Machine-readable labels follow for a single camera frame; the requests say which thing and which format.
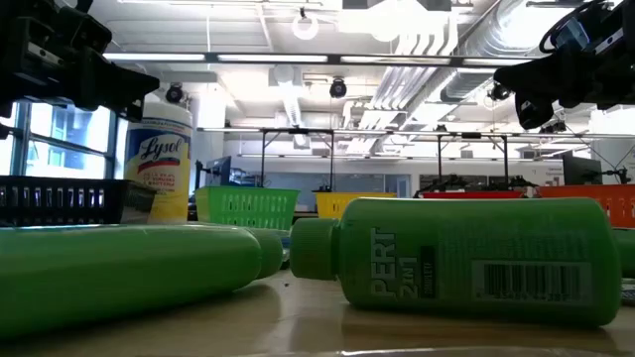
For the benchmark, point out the black monitor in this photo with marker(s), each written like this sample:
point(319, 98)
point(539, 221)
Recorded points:
point(218, 171)
point(581, 170)

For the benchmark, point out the long ceiling light strip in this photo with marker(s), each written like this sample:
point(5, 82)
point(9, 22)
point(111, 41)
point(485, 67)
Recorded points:
point(273, 58)

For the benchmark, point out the yellow plastic basket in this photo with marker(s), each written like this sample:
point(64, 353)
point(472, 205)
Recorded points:
point(337, 204)

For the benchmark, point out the green shampoo bottle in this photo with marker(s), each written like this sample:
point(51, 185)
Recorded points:
point(626, 253)
point(446, 248)
point(124, 273)

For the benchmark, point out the yellow Lysol wipes canister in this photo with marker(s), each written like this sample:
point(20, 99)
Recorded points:
point(159, 188)

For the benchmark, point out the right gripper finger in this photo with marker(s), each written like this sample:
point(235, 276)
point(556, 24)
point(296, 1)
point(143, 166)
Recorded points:
point(550, 79)
point(533, 113)

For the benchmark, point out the black ceiling camera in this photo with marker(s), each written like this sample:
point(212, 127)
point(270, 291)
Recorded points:
point(498, 91)
point(338, 88)
point(173, 93)

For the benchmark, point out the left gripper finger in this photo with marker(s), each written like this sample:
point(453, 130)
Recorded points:
point(114, 82)
point(133, 112)

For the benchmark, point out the black plastic basket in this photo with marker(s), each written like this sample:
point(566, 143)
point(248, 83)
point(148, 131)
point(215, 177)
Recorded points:
point(59, 208)

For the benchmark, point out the orange plastic basket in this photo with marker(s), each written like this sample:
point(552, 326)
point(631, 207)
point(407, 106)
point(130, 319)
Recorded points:
point(595, 198)

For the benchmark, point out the red plastic basket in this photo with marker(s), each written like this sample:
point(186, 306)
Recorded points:
point(471, 195)

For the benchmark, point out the green plastic basket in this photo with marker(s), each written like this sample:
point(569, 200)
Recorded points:
point(248, 208)

